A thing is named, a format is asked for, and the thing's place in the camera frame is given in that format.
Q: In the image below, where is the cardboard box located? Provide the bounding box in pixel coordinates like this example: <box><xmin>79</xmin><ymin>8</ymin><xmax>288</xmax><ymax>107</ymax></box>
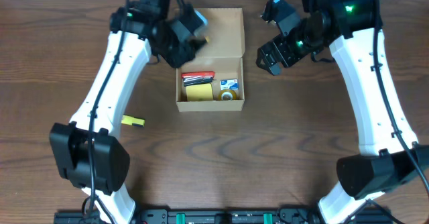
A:
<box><xmin>176</xmin><ymin>8</ymin><xmax>245</xmax><ymax>112</ymax></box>

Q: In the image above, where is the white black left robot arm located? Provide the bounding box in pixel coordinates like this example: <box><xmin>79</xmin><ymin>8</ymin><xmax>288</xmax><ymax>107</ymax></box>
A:
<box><xmin>49</xmin><ymin>0</ymin><xmax>208</xmax><ymax>223</ymax></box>

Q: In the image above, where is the white blue eraser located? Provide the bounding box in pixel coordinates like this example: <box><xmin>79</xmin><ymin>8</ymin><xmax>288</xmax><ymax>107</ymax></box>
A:
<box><xmin>220</xmin><ymin>78</ymin><xmax>239</xmax><ymax>90</ymax></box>

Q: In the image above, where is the yellow sticky note pad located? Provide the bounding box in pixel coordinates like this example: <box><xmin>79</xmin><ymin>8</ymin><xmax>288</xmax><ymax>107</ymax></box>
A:
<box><xmin>185</xmin><ymin>83</ymin><xmax>213</xmax><ymax>101</ymax></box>

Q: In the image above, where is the yellow highlighter marker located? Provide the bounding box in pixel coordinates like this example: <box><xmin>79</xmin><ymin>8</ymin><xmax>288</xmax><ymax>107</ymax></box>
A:
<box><xmin>121</xmin><ymin>115</ymin><xmax>145</xmax><ymax>127</ymax></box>

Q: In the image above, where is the red multi-tool pocket knife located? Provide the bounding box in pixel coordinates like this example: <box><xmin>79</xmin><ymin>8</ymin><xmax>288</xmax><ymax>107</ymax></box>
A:
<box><xmin>182</xmin><ymin>71</ymin><xmax>215</xmax><ymax>87</ymax></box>

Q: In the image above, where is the yellow adhesive tape roll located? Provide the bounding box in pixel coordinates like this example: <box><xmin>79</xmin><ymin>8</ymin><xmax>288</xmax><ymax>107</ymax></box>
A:
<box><xmin>218</xmin><ymin>89</ymin><xmax>237</xmax><ymax>101</ymax></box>

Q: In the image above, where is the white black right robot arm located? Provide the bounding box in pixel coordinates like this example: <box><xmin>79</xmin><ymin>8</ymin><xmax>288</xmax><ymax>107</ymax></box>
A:
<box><xmin>256</xmin><ymin>0</ymin><xmax>428</xmax><ymax>223</ymax></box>

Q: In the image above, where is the black correction tape dispenser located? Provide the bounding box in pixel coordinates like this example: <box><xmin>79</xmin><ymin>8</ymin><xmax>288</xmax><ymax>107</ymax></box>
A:
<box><xmin>190</xmin><ymin>37</ymin><xmax>209</xmax><ymax>52</ymax></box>

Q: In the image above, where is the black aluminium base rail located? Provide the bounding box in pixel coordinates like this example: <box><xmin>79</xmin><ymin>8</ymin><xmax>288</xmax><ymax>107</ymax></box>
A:
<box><xmin>53</xmin><ymin>208</ymin><xmax>393</xmax><ymax>224</ymax></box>

